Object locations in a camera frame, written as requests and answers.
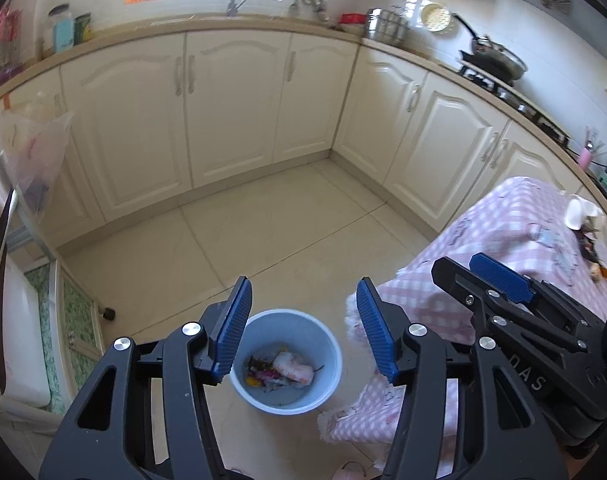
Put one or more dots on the black gas stove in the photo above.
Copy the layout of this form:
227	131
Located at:
528	107

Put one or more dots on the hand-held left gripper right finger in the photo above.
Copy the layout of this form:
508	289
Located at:
378	330

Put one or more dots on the white bowl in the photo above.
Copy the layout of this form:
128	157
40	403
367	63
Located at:
351	29

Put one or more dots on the orange clear snack wrapper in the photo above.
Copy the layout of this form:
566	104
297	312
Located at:
599	271

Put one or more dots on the yellow snack wrapper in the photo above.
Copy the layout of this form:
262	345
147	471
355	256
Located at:
253	381

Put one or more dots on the clear hanging plastic bag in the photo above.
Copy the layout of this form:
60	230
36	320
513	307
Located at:
33	150

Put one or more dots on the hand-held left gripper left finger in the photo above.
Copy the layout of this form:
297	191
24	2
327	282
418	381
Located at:
231	330

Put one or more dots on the pink checked tablecloth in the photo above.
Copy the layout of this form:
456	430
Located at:
498	220

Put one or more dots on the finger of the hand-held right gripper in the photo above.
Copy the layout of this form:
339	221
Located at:
463	285
503	280

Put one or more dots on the black caster wheel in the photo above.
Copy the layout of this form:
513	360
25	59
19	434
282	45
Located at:
108	314

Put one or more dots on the pink candy wrapper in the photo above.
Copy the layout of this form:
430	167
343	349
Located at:
268	374

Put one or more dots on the trash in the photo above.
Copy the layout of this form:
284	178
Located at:
293	367

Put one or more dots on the pink utensil rack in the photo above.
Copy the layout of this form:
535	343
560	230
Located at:
6	30

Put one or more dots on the white paper cup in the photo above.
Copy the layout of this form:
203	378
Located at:
581	212

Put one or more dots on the cream round colander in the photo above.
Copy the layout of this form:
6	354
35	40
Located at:
436	16

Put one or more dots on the steel steamer pot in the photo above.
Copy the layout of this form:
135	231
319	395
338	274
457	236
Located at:
387	25

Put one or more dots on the cream lower kitchen cabinets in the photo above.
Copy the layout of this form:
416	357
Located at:
233	110

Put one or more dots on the green patterned low cabinet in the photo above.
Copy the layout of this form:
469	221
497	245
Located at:
71	320

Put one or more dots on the white seat cushion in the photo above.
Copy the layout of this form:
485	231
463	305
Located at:
21	340

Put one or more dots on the green can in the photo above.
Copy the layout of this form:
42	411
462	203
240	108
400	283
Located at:
83	28

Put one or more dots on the black wok with lid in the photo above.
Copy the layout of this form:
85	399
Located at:
493	56

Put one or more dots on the clear jar blue label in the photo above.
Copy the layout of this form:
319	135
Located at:
58	27

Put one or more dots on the gold foil wrapper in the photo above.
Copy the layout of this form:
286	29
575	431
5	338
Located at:
589	247

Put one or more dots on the pink utensil cup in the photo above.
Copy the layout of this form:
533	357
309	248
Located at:
585	156

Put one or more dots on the blue plastic bin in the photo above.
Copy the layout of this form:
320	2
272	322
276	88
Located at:
308	340

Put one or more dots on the red bowl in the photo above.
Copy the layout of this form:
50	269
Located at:
352	18

